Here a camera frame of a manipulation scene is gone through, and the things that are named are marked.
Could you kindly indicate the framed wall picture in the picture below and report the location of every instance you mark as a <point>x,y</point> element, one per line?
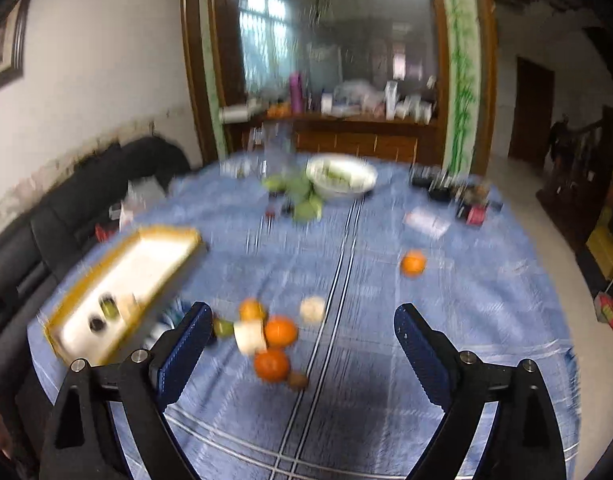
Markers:
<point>6,55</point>

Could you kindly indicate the orange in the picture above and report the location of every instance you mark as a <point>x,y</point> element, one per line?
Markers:
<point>414,263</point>
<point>251,309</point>
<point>272,365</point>
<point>282,331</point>

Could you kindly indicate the red and black box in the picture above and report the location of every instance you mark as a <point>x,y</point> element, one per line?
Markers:
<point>474,211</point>

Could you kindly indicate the white bowl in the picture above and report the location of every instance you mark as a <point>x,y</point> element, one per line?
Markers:
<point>341,176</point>

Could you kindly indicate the wooden cabinet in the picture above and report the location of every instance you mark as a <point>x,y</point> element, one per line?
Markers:
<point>356,137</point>

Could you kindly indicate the black electronic device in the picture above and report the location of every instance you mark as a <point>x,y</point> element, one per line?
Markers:
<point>436,184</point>

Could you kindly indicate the yellow-edged white foam box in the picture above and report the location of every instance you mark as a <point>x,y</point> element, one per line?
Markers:
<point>136,270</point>

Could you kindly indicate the white card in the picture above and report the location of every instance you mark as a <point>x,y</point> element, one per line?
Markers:
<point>426,224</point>

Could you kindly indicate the brown kiwi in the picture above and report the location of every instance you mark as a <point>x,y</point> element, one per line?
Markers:
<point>299,380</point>

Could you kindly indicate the green leafy vegetable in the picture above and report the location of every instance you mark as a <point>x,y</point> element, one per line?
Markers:
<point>299,195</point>

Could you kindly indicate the clear glass pitcher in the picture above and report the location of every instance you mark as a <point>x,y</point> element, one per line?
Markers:
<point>276,145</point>

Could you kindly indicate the black sofa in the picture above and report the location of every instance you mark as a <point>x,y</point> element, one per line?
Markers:
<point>46,220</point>

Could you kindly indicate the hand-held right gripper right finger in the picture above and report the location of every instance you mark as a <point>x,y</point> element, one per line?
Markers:
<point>426,355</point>

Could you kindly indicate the clear plastic bag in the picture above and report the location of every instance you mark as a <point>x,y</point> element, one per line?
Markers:
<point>139,197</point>

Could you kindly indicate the blue plaid tablecloth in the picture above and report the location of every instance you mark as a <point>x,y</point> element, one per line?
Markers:
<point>366,310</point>

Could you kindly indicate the purple bottle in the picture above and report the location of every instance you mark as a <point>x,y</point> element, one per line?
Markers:
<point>296,91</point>

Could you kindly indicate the green grape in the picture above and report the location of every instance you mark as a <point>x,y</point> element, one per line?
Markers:
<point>224,328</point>

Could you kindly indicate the dark figure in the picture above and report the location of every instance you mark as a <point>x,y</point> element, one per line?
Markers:
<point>561,140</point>

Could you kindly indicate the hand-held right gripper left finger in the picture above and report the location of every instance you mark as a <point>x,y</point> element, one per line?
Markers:
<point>184,355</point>

